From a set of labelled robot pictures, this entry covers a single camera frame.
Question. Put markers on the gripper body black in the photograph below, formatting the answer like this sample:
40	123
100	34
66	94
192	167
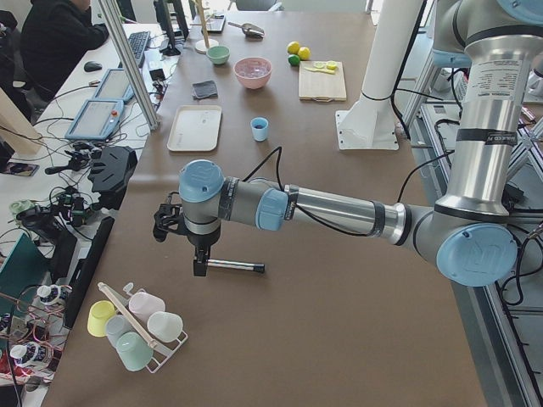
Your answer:
202	239

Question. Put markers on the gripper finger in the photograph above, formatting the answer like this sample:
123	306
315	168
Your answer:
198	262
204	260

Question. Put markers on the steel muddler black tip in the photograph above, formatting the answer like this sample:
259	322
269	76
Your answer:
255	267

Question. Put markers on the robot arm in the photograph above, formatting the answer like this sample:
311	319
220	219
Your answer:
465	232

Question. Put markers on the pink plastic cup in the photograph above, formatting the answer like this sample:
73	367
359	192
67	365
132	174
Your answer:
143	305

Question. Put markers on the white plastic cup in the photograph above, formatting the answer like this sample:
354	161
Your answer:
165	326

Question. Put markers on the grey plastic cup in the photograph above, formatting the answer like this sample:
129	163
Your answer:
116	327

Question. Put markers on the green plastic cup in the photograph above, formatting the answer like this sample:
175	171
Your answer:
133	351

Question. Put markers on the yellow plastic cup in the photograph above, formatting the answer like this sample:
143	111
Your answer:
99	313

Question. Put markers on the light blue cup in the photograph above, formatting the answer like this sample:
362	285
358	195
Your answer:
259	127

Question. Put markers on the clear ice cubes pile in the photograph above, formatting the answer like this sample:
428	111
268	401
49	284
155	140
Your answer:
252	68

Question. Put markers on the wooden cup tree stand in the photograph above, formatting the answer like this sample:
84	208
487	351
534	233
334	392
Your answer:
206	42

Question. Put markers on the steel ice scoop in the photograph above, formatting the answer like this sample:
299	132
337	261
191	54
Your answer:
249	30

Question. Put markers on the cream rabbit tray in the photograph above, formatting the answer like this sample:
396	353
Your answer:
195	128

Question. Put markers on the black stand on desk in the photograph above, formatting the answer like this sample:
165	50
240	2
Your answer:
110	174

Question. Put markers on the grey folded cloth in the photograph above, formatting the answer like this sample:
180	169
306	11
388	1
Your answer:
204	89

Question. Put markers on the blue teach pendant near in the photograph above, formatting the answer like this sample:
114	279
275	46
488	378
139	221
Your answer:
96	120

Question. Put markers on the blue teach pendant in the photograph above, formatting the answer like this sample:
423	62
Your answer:
115	85
96	120

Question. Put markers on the small black box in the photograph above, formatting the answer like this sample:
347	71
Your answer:
156	74

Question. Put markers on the pink bowl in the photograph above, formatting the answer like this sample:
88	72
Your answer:
254	83

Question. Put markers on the blue teach pendant far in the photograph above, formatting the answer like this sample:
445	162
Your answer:
115	85

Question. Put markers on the green bowl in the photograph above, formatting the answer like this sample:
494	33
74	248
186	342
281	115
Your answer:
218	55

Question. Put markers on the wooden cutting board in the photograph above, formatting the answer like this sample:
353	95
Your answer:
320	86

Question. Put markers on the green lime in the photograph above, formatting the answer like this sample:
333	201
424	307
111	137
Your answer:
293	59

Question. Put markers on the yellow plastic knife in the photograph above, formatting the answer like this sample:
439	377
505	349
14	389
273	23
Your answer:
320	70

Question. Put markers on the black computer mouse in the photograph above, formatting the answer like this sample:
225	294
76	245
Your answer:
92	66

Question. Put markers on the black keyboard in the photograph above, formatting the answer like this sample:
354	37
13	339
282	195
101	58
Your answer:
138	42

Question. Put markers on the yellow lemon upper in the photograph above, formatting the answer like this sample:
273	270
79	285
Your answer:
293	47

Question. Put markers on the yellow lemon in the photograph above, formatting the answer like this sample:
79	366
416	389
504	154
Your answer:
293	47
304	53

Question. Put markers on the yellow lemon lower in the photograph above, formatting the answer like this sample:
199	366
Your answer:
304	53

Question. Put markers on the seated person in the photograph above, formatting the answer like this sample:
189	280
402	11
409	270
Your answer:
55	36

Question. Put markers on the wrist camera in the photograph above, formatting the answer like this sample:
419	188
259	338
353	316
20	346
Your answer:
169	218

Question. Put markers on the white wire cup rack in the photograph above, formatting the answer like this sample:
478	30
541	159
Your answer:
162	351

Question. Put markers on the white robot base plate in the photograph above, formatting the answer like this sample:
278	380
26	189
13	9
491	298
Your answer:
366	125

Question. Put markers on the aluminium frame post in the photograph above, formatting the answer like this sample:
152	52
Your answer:
112	20

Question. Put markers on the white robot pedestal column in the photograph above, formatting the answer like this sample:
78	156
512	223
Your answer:
397	21

